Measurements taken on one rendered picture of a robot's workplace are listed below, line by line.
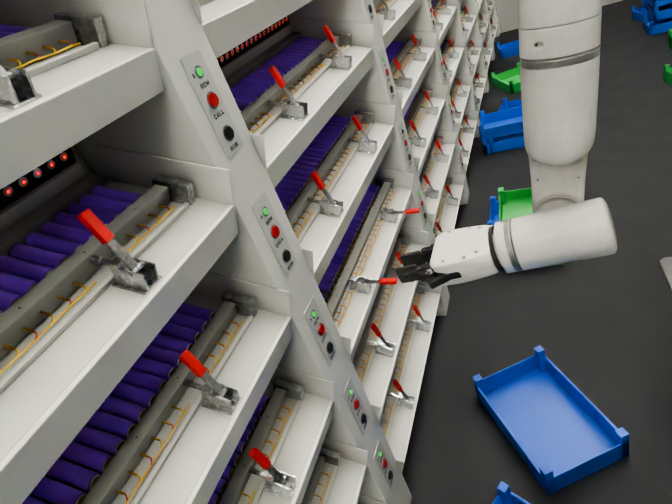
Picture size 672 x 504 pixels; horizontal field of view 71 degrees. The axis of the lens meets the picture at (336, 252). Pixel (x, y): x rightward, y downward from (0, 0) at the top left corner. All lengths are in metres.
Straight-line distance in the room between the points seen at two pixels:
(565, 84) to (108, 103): 0.50
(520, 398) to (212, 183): 1.01
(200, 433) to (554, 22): 0.62
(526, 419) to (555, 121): 0.84
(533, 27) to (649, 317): 1.08
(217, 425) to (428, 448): 0.80
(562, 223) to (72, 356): 0.62
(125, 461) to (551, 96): 0.64
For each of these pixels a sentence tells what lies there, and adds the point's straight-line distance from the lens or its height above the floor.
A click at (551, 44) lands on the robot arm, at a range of 0.64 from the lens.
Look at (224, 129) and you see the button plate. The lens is 0.62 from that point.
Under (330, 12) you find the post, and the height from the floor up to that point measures 0.97.
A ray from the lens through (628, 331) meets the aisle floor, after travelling 1.52.
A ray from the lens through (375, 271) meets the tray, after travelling 1.05.
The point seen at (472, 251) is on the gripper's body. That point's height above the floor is 0.64.
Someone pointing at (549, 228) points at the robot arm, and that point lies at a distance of 0.75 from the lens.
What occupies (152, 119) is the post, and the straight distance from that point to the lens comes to 0.61.
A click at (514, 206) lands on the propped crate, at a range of 1.89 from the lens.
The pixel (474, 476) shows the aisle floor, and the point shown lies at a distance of 1.26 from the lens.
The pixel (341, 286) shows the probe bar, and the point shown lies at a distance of 0.97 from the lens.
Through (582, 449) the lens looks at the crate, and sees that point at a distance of 1.28.
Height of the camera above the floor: 1.09
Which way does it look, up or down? 31 degrees down
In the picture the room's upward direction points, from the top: 22 degrees counter-clockwise
